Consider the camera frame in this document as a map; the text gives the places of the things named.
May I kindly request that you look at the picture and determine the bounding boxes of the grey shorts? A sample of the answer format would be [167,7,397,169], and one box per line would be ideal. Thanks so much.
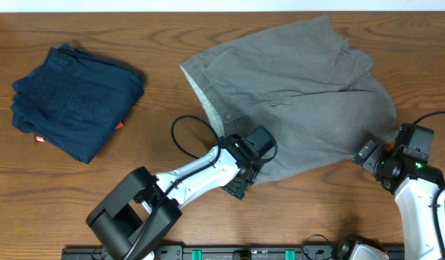
[181,16,397,184]

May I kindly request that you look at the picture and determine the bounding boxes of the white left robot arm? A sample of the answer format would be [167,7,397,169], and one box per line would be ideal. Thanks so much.
[86,142,264,259]

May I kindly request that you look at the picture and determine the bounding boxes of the folded navy blue garment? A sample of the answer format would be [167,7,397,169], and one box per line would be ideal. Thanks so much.
[11,44,144,164]

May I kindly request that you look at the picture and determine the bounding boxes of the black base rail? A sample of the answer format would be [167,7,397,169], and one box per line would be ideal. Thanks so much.
[61,234,406,260]

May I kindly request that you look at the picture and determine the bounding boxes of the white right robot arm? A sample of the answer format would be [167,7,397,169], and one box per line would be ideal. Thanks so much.
[353,141,445,259]

